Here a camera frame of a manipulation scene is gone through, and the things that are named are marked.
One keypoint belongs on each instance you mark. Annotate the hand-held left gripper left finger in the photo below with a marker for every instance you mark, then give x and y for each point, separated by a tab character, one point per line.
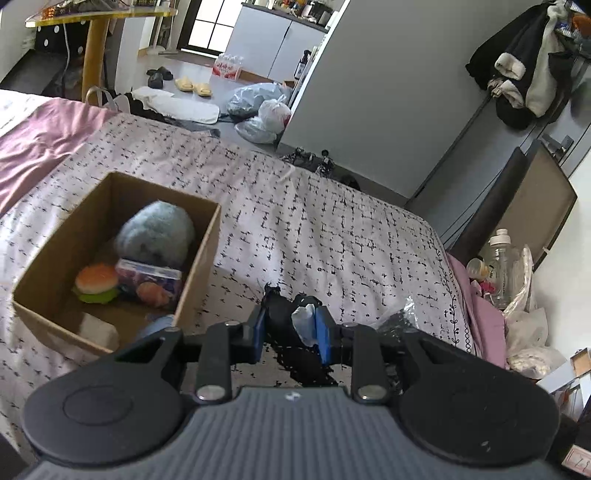
256	337

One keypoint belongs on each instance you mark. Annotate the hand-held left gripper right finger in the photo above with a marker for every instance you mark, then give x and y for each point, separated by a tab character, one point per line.
323	337

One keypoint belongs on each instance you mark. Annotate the black lace garment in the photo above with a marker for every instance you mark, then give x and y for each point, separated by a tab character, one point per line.
281	314

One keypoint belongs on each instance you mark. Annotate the brown cardboard box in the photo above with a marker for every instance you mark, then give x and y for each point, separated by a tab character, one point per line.
194	281

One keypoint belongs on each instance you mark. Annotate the blue tissue packet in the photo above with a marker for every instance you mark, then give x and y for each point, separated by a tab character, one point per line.
147	281

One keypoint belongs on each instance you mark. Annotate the light blue plush toy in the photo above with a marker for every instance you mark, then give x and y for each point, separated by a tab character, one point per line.
154	230

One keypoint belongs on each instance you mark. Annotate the burger plush toy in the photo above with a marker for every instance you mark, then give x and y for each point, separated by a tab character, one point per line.
96	279

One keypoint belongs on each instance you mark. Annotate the white soft block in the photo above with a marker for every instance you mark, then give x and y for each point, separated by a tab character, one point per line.
99	331

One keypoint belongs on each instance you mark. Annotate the clear plastic wrapper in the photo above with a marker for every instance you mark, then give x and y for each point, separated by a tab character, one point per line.
408	309

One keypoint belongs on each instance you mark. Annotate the blue cloth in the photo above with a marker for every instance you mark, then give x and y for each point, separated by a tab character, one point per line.
157	326

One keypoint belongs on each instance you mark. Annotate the small black gadgets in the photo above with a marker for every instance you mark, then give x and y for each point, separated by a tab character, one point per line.
323	162

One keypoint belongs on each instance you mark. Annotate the large clear plastic bottle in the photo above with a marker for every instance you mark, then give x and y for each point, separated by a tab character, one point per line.
503	272

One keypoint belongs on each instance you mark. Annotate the clear plastic bag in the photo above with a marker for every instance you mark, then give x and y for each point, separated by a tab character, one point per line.
254	131

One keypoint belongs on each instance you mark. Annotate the white crinkled plastic bag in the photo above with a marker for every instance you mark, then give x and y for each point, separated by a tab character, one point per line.
531	323

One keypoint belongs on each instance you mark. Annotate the white red-print plastic bag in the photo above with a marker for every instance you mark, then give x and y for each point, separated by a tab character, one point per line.
274	115

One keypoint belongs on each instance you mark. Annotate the white floor cloth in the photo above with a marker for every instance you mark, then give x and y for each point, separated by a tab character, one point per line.
184	108

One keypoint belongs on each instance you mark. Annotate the grey plastic bag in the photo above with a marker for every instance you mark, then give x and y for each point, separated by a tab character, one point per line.
251	97

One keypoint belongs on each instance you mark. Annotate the dark leaning board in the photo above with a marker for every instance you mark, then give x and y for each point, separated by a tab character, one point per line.
531	207

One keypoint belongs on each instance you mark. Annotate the yellow slipper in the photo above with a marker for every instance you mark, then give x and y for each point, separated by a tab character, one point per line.
184	84
203	89

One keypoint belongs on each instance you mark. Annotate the black floor cloth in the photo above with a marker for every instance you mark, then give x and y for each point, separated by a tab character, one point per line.
138	108

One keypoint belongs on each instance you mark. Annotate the red-white water bottle pack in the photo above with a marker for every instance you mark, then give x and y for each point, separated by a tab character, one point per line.
228	68

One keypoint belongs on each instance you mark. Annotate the dark spray bottle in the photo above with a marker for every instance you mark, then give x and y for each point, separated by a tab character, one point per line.
302	67

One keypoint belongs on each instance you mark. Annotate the pair of black slippers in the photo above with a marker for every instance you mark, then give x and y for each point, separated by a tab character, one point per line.
159	77

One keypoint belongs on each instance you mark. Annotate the white cabinet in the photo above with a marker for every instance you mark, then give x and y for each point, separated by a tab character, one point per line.
268	41

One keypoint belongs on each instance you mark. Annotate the yellow table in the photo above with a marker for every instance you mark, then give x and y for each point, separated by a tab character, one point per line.
94	41

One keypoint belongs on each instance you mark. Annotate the hanging black-white clothes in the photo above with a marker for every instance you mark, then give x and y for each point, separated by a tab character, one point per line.
531	60

